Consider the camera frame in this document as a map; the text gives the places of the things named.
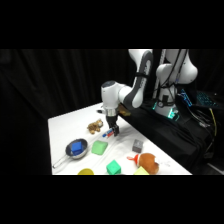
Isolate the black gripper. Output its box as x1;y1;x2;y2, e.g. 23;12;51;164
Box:
105;108;121;137

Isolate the grey cube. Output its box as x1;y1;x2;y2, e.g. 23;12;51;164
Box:
131;139;145;154

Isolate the black robot stand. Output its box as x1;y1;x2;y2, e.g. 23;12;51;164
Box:
125;99;224;176

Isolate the brown wooden item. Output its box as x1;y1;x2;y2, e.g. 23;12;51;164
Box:
117;103;132;117

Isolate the brown round plush toy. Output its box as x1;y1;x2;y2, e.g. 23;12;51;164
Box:
137;152;171;175

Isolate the striped tiger plush toy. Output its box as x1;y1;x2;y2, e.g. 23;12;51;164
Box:
86;118;104;135

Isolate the black curtain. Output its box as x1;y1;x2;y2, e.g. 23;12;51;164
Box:
0;49;224;176

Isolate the yellow cable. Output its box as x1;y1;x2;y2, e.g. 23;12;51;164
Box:
209;107;218;138

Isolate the small green cube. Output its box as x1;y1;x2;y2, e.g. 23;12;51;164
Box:
105;159;122;176

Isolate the light green block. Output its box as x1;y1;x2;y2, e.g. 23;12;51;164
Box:
133;166;150;176

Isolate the white table cloth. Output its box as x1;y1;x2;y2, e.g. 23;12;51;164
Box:
47;102;193;176

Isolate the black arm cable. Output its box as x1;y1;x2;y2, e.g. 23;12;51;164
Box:
152;49;188;101

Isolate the orange red toy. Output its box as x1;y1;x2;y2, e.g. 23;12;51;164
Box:
126;154;139;164

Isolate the backlit keyboard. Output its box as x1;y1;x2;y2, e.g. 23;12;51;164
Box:
195;90;218;109

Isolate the large green foam block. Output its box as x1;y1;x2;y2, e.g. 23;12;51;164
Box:
91;139;109;156

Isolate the silver metal strainer bowl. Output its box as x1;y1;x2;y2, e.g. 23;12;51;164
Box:
52;138;90;169

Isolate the blue block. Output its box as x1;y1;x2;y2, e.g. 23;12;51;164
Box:
70;141;84;155

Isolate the yellow rimmed plastic cup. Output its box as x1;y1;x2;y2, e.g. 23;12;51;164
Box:
77;167;95;176

